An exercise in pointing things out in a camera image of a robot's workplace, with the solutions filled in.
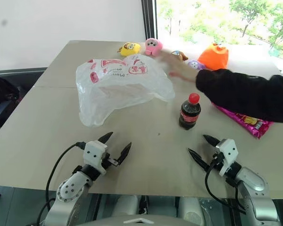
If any brown plush toy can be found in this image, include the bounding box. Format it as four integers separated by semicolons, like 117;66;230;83
170;49;189;63

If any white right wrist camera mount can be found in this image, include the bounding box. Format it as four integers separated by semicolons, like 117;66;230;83
215;138;239;177

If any pink foil snack packet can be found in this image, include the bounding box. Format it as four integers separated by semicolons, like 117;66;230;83
210;102;275;140

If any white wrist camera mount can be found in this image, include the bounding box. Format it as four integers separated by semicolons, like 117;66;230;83
83;140;108;176
215;138;239;177

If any orange plush toy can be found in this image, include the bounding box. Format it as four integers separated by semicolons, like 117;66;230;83
197;41;230;71

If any silver robot torso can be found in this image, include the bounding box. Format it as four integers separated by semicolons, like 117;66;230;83
92;194;212;226

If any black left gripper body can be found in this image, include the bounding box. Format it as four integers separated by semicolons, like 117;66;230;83
100;152;120;170

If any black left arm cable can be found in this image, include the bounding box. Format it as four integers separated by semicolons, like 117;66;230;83
35;142;86;224

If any cola bottle red cap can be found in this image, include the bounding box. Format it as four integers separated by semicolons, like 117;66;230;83
178;93;202;130

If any pink plush toy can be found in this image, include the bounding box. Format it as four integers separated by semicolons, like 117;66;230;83
144;38;164;56

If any white plastic bag red print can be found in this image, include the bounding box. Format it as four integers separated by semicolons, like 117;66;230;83
75;53;176;128

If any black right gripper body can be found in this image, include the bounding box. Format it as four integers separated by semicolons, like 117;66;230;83
207;152;224;172

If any dark window frame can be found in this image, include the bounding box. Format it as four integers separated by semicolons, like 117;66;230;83
141;0;158;41

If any yellow plush toy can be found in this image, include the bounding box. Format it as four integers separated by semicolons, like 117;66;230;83
118;42;142;57

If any black chair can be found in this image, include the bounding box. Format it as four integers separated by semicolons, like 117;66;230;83
0;67;21;142

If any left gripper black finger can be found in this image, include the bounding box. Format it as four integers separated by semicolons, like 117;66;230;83
115;142;132;166
97;131;114;145

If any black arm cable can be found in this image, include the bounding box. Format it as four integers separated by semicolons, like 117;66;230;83
204;157;247;214
35;142;86;224

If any purple plush toy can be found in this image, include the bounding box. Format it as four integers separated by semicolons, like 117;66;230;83
186;59;207;71

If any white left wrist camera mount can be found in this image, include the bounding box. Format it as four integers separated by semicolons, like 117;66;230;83
83;140;108;176

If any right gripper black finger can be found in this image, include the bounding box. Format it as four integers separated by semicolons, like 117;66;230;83
188;148;212;171
203;134;221;148

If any person's bare hand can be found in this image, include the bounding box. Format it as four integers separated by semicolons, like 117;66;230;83
159;52;200;83

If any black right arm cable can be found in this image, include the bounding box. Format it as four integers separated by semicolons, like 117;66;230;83
204;157;247;214

